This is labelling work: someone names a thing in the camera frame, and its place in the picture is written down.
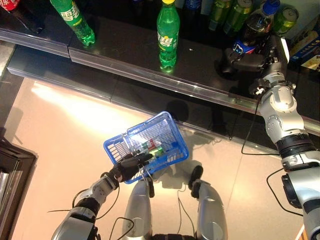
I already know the small water bottle red cap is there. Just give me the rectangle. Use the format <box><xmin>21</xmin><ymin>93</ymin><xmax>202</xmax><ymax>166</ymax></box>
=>
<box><xmin>131</xmin><ymin>136</ymin><xmax>163</xmax><ymax>152</ymax></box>

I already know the silver robot left leg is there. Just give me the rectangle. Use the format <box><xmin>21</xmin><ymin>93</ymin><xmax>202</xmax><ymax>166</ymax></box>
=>
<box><xmin>123</xmin><ymin>177</ymin><xmax>155</xmax><ymax>240</ymax></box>

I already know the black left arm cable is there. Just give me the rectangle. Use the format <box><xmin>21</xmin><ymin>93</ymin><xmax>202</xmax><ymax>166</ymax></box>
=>
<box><xmin>96</xmin><ymin>183</ymin><xmax>121</xmax><ymax>220</ymax></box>

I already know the Pepsi cola bottle blue cap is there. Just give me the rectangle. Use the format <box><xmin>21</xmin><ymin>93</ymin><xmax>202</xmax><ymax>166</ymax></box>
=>
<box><xmin>184</xmin><ymin>0</ymin><xmax>203</xmax><ymax>11</ymax></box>
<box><xmin>231</xmin><ymin>0</ymin><xmax>281</xmax><ymax>56</ymax></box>

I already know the blue plastic shopping basket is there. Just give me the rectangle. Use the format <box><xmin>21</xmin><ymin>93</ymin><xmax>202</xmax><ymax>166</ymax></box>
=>
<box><xmin>103</xmin><ymin>111</ymin><xmax>190</xmax><ymax>185</ymax></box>

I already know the black right arm cable loop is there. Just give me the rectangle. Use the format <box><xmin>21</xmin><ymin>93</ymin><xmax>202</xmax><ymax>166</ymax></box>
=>
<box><xmin>265</xmin><ymin>167</ymin><xmax>305</xmax><ymax>218</ymax></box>

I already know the green Sprite bottle yellow cap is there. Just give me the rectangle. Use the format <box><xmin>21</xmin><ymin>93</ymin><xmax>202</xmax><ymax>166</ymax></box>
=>
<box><xmin>49</xmin><ymin>0</ymin><xmax>97</xmax><ymax>48</ymax></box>
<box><xmin>156</xmin><ymin>0</ymin><xmax>181</xmax><ymax>71</ymax></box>

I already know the dark brown wooden cabinet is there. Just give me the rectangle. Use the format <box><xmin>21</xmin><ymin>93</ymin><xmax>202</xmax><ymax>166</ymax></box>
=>
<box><xmin>0</xmin><ymin>137</ymin><xmax>39</xmax><ymax>240</ymax></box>

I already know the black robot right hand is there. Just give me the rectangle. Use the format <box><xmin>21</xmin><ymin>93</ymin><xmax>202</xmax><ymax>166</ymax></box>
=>
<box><xmin>221</xmin><ymin>34</ymin><xmax>292</xmax><ymax>75</ymax></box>

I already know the silver robot leg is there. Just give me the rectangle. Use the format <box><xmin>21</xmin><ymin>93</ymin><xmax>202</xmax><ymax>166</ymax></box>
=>
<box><xmin>123</xmin><ymin>177</ymin><xmax>155</xmax><ymax>240</ymax></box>
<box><xmin>187</xmin><ymin>164</ymin><xmax>229</xmax><ymax>240</ymax></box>

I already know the silver robot right leg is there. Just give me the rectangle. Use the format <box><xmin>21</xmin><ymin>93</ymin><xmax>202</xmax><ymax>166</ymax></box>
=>
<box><xmin>187</xmin><ymin>164</ymin><xmax>229</xmax><ymax>240</ymax></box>

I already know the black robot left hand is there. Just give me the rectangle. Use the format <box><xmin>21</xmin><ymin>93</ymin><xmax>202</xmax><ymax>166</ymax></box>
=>
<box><xmin>108</xmin><ymin>152</ymin><xmax>154</xmax><ymax>183</ymax></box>

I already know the blue cookie box dessert print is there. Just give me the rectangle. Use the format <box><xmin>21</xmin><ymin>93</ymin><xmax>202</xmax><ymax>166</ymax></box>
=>
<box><xmin>300</xmin><ymin>55</ymin><xmax>320</xmax><ymax>73</ymax></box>

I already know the black floor cable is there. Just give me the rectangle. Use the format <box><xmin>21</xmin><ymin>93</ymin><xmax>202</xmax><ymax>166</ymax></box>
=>
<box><xmin>176</xmin><ymin>183</ymin><xmax>197</xmax><ymax>237</ymax></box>
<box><xmin>108</xmin><ymin>216</ymin><xmax>136</xmax><ymax>240</ymax></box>

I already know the black robot torso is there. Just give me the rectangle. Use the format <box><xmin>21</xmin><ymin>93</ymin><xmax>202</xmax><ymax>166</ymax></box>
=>
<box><xmin>149</xmin><ymin>233</ymin><xmax>199</xmax><ymax>240</ymax></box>

